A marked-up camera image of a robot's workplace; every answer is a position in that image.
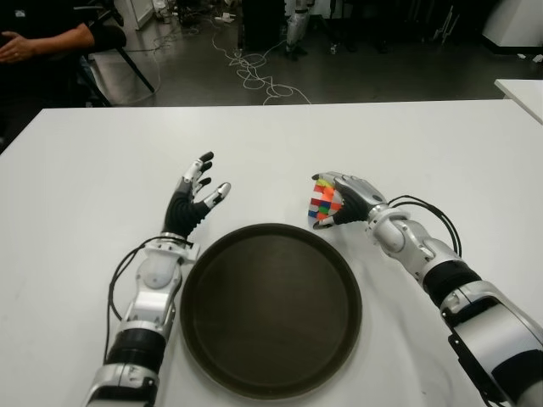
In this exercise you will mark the dark brown round plate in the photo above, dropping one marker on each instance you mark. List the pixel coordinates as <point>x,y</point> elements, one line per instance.
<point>271,305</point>

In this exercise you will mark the white humanoid robot legs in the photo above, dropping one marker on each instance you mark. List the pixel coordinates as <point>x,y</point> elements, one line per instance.
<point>296,25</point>

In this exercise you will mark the black chair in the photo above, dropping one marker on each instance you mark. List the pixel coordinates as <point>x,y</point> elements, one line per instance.
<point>127,59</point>

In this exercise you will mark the black cabinet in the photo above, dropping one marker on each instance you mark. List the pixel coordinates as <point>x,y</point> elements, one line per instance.
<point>263,23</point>

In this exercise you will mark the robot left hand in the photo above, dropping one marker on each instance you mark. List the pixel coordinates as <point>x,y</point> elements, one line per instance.
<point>182,212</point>

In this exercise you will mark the seated person in black shirt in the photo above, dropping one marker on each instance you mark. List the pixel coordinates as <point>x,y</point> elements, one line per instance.
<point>42,42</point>

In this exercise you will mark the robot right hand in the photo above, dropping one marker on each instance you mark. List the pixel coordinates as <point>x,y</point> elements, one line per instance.
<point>360,199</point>

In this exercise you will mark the white cabinet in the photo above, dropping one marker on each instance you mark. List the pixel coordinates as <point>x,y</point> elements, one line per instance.
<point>515,21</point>

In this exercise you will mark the white side table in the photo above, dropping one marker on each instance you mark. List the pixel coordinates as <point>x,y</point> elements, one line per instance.
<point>524,95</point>

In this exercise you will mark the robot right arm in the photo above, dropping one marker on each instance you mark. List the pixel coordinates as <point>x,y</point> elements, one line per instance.
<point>475,305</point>

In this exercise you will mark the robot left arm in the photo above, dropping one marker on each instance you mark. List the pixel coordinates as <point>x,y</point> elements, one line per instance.
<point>148,297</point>

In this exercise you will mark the white board panel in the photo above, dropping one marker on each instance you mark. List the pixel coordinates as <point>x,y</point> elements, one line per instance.
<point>136,12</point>

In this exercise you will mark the multicoloured Rubik's cube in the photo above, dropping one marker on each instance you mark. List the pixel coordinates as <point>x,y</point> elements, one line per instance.
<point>324,203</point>

